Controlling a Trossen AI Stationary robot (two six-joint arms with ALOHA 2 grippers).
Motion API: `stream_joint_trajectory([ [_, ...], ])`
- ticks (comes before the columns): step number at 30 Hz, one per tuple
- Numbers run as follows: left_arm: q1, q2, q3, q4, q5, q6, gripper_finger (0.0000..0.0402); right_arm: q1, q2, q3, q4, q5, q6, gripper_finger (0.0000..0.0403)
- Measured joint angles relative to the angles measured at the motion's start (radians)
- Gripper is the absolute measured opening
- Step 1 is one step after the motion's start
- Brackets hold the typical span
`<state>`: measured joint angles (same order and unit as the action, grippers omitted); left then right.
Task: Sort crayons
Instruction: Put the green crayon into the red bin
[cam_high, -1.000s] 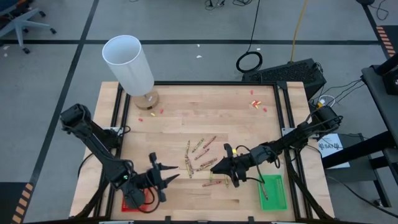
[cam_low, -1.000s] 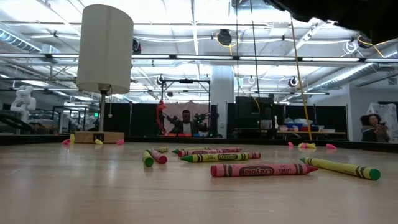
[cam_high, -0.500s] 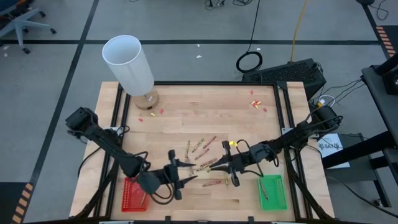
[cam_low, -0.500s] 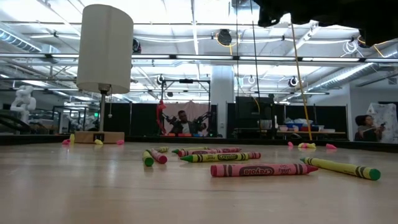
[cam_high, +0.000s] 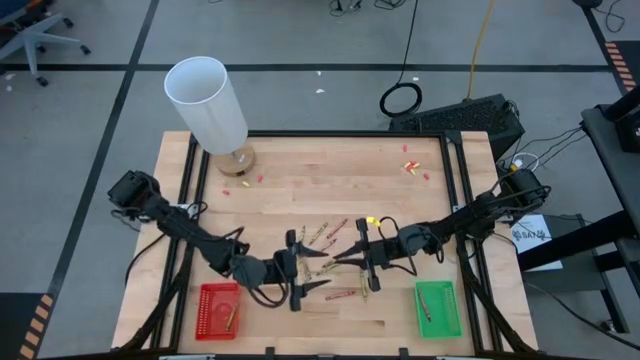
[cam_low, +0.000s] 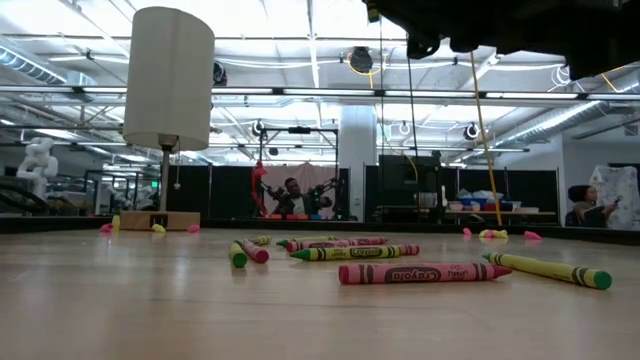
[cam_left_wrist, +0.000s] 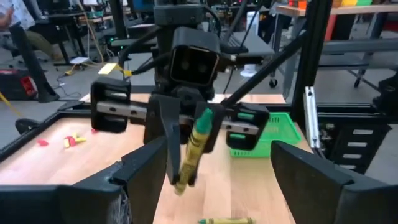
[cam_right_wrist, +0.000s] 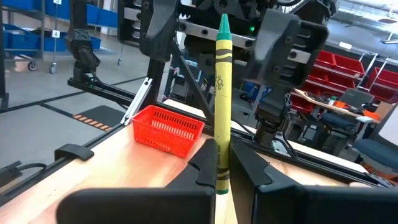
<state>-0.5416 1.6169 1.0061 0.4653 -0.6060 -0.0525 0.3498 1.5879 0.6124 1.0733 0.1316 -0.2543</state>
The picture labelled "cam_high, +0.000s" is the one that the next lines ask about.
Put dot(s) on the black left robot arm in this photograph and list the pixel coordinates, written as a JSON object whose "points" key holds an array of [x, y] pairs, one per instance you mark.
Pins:
{"points": [[190, 232]]}

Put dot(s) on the yellow green crayon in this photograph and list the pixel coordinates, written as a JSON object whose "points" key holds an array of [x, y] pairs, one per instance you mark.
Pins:
{"points": [[363, 286], [326, 270], [318, 233], [302, 233], [231, 316]]}

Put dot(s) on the black aluminium table frame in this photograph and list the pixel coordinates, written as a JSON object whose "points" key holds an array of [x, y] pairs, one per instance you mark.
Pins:
{"points": [[350, 134]]}

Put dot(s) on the black neighbouring workstation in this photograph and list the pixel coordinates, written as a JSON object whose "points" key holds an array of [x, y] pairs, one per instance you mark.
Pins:
{"points": [[615, 175]]}

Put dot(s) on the red plastic basket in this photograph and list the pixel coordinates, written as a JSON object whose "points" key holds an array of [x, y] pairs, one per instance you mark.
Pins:
{"points": [[212, 320]]}

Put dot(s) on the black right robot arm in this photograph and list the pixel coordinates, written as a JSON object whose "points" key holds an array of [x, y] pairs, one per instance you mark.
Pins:
{"points": [[465, 220]]}

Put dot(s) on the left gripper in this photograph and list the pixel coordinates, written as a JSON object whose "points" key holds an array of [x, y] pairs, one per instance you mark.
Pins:
{"points": [[287, 267]]}

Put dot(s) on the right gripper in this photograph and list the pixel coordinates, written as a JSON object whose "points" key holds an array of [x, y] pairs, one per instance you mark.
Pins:
{"points": [[382, 252]]}

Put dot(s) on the white printed paper sheet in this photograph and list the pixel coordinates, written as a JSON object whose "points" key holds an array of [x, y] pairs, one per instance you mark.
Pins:
{"points": [[537, 250]]}

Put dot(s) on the white shade table lamp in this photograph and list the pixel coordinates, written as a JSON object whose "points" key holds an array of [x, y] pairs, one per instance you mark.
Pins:
{"points": [[205, 100]]}

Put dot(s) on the green plastic basket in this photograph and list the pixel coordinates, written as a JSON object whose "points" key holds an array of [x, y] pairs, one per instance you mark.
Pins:
{"points": [[445, 315]]}

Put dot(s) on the blue office chair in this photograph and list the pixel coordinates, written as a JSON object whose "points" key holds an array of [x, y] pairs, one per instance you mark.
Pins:
{"points": [[31, 40]]}

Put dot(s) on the black round stand base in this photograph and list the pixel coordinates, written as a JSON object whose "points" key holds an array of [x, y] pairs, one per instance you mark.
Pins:
{"points": [[587, 2]]}

